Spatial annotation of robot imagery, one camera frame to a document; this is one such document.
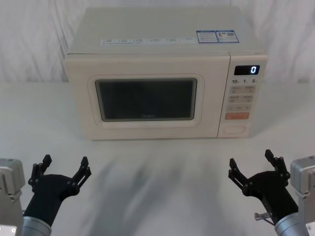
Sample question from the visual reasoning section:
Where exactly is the white curtain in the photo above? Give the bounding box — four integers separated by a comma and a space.
0, 0, 315, 85

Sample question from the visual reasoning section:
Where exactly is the thin cable with silver plug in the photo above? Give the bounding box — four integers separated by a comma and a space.
253, 212, 278, 226

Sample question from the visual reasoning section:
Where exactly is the cream microwave oven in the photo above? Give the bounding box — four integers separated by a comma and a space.
64, 6, 268, 141

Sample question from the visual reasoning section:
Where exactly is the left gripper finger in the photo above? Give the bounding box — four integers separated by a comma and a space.
66, 156, 92, 196
28, 154, 53, 187

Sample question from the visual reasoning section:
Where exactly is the white tablecloth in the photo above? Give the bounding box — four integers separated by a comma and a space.
0, 81, 315, 236

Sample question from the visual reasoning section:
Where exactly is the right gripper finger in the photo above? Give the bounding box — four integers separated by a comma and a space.
264, 149, 291, 184
228, 158, 254, 198

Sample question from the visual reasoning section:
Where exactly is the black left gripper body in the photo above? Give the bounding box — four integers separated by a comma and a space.
23, 173, 74, 222

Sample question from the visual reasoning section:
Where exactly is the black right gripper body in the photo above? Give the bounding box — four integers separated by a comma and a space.
248, 171, 299, 218

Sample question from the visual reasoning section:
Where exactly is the oven control panel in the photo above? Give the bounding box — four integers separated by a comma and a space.
218, 54, 268, 138

